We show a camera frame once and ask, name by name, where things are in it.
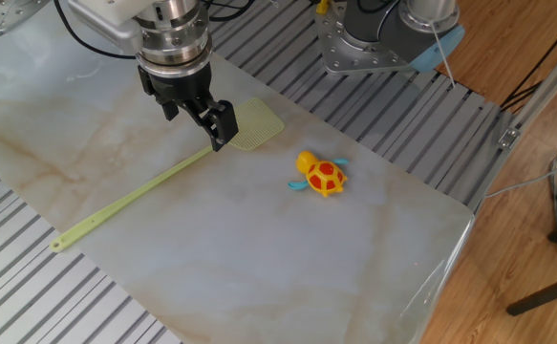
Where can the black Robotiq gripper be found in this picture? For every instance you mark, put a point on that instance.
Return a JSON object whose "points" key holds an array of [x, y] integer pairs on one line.
{"points": [[182, 83]]}

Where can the light green plastic flyswatter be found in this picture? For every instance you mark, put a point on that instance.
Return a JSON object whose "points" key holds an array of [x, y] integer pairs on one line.
{"points": [[115, 205]]}

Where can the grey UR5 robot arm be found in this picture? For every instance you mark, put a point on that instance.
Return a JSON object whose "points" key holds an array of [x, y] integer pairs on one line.
{"points": [[173, 28]]}

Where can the yellow orange turtle toy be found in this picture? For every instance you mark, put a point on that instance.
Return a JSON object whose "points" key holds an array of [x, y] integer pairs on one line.
{"points": [[326, 176]]}

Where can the marble pattern table mat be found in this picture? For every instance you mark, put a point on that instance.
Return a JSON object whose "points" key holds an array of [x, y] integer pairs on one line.
{"points": [[259, 248]]}

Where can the yellow plug connector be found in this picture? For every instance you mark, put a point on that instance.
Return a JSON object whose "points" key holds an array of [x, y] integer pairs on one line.
{"points": [[322, 6]]}

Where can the white zip tie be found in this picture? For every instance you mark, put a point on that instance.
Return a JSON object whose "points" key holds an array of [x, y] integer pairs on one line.
{"points": [[443, 55]]}

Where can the long black stand leg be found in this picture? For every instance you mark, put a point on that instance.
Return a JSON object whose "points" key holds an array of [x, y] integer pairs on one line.
{"points": [[545, 295]]}

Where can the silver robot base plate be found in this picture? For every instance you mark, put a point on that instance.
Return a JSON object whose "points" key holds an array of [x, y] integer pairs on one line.
{"points": [[335, 48]]}

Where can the silver corner bracket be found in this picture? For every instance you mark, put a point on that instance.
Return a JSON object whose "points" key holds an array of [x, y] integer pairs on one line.
{"points": [[508, 137]]}

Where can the aluminium frame post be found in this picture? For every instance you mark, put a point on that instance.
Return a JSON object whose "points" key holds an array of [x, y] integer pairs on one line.
{"points": [[541, 91]]}

